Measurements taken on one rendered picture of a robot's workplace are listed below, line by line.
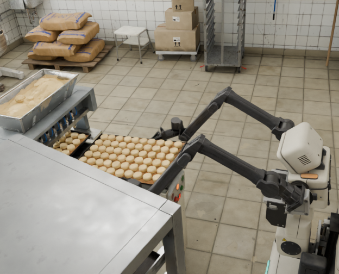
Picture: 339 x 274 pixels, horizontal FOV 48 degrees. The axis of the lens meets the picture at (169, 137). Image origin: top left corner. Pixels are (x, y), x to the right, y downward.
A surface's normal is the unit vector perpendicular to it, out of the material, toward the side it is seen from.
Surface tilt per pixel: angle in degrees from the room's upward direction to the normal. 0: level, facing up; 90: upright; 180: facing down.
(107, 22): 90
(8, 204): 0
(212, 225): 0
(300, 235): 90
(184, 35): 86
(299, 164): 90
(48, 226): 0
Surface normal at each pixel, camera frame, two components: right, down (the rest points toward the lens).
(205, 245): -0.07, -0.82
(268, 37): -0.29, 0.57
